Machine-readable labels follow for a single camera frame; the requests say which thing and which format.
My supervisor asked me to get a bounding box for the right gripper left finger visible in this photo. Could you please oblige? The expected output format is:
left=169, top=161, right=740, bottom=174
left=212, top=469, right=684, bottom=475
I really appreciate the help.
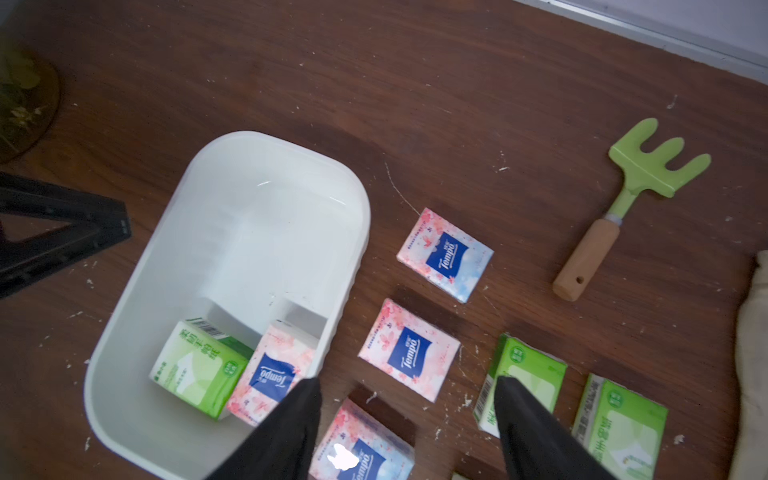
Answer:
left=207, top=378, right=322, bottom=480

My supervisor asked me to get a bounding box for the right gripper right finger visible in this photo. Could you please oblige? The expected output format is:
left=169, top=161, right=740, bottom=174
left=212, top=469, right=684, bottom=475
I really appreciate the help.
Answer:
left=494, top=377, right=612, bottom=479

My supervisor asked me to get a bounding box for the green toy rake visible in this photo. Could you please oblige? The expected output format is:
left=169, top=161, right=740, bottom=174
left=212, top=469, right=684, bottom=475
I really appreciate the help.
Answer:
left=552, top=118, right=712, bottom=302

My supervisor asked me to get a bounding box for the beige work glove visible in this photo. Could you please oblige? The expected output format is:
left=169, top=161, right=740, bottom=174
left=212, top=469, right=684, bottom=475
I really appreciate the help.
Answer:
left=729, top=250, right=767, bottom=479

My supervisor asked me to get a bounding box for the pink tissue pack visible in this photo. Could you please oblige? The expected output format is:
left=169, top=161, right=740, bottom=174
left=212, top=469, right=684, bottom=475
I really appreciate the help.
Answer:
left=358, top=298, right=460, bottom=403
left=309, top=399, right=415, bottom=480
left=226, top=320, right=318, bottom=426
left=396, top=208, right=494, bottom=304

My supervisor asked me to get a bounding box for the artificial plant in vase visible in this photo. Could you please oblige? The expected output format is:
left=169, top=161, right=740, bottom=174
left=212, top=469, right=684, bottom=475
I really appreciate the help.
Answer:
left=1, top=38, right=61, bottom=164

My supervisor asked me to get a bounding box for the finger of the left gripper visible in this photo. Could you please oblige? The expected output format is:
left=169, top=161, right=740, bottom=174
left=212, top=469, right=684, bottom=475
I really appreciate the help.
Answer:
left=1, top=173, right=132, bottom=298

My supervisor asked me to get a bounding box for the white storage box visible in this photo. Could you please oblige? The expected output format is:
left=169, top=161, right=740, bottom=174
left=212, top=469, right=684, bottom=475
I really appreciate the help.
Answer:
left=84, top=131, right=371, bottom=479

